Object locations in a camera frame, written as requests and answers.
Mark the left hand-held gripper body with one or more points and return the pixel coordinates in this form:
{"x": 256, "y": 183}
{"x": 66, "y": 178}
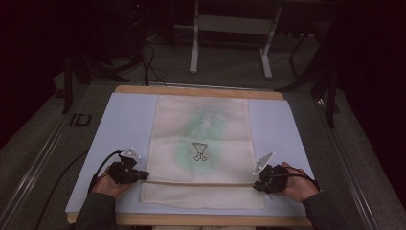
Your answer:
{"x": 123, "y": 169}

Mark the dark tripod stand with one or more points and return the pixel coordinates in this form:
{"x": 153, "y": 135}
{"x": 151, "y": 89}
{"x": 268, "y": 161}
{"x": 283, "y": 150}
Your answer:
{"x": 68, "y": 83}
{"x": 332, "y": 96}

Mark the white metal stand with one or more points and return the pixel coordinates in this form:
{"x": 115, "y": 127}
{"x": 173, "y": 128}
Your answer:
{"x": 236, "y": 25}

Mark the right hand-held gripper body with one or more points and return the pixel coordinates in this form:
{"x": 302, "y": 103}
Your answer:
{"x": 271, "y": 179}

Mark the person's left hand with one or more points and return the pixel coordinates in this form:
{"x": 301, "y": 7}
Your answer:
{"x": 108, "y": 187}

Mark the white printed cloth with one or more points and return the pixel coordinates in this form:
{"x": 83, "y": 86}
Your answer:
{"x": 204, "y": 191}

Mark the person's right hand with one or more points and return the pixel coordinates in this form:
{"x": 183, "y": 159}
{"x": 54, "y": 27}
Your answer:
{"x": 300, "y": 185}

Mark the metal floor rail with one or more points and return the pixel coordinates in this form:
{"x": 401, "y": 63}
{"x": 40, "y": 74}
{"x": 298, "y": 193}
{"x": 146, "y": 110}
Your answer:
{"x": 28, "y": 179}
{"x": 348, "y": 166}

